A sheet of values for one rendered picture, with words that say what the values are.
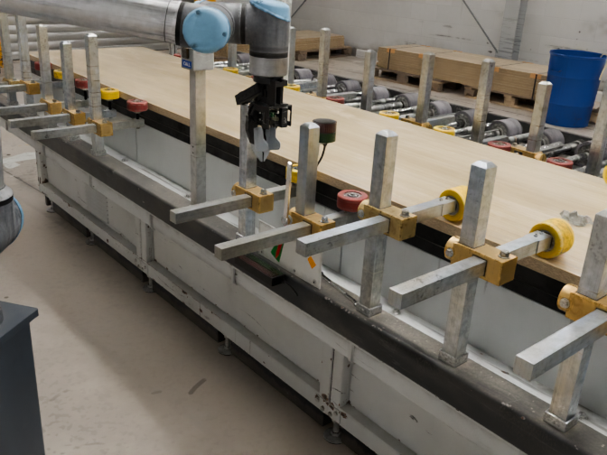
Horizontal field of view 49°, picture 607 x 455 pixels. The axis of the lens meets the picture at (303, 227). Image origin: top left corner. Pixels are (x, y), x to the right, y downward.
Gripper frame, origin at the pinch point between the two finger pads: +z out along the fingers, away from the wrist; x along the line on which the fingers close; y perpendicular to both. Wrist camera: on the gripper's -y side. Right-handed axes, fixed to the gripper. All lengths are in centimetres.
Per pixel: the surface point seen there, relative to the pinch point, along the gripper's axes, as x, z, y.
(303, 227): 3.0, 14.8, 14.4
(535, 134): 115, 8, 7
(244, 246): -14.8, 15.8, 14.5
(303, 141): 6.1, -5.0, 8.8
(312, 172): 8.2, 2.9, 10.7
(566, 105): 528, 79, -202
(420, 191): 39.2, 10.8, 19.9
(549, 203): 62, 11, 45
